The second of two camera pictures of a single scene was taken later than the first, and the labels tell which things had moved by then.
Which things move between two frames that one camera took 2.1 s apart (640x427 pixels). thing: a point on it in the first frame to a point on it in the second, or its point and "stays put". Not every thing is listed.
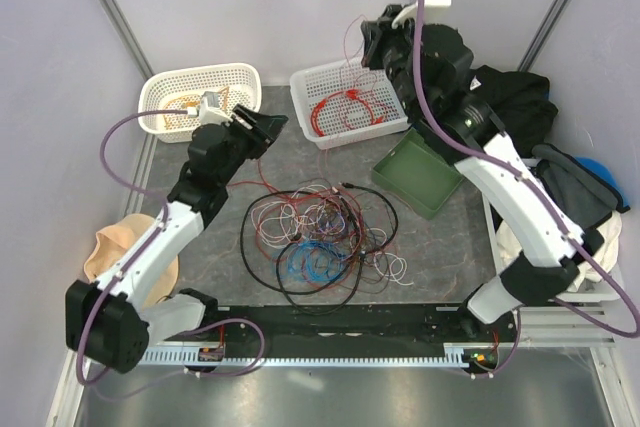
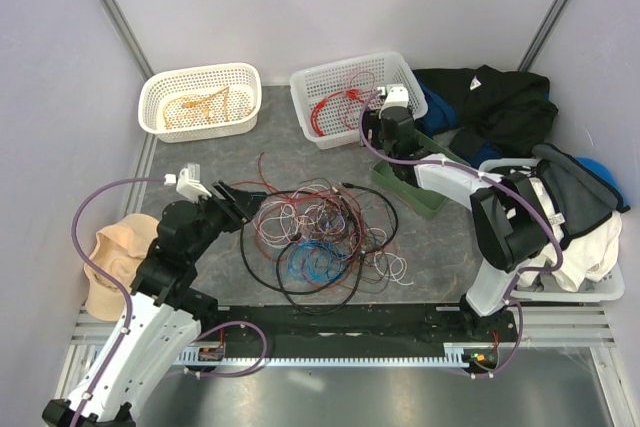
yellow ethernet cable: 198,103 stays put
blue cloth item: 603,172 stays put
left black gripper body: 244,142 to 216,215
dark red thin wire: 358,113 to 260,171
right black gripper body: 392,48 to 372,121
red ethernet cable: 352,95 stays put
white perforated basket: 182,89 stays put
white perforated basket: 344,103 stays put
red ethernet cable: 354,94 stays put
